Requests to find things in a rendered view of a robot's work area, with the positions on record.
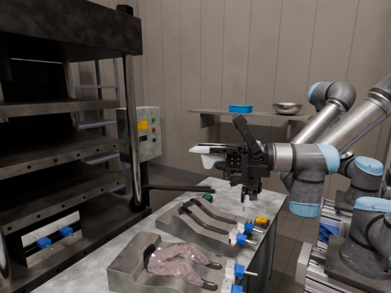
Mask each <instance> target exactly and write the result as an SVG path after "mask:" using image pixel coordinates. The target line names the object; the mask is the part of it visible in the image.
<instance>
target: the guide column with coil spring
mask: <svg viewBox="0 0 391 293"><path fill-rule="evenodd" d="M14 280H15V277H14V274H13V269H12V265H11V262H10V257H9V252H8V248H7V245H6V241H5V236H4V233H3V228H2V224H1V220H0V288H3V287H7V286H9V285H11V284H12V283H13V282H14Z"/></svg>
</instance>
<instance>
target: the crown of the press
mask: <svg viewBox="0 0 391 293"><path fill-rule="evenodd" d="M125 53H127V54H132V55H133V56H138V55H143V42H142V31H141V19H140V18H138V17H135V16H133V8H132V7H131V6H129V5H117V6H116V10H114V9H111V8H108V7H106V6H102V5H100V4H97V3H94V2H91V1H88V0H0V103H5V97H4V94H3V88H2V83H1V81H13V74H12V69H11V65H10V60H9V58H15V59H27V60H40V61H47V62H59V63H62V61H66V62H71V63H75V62H85V61H91V60H101V59H112V58H122V54H125Z"/></svg>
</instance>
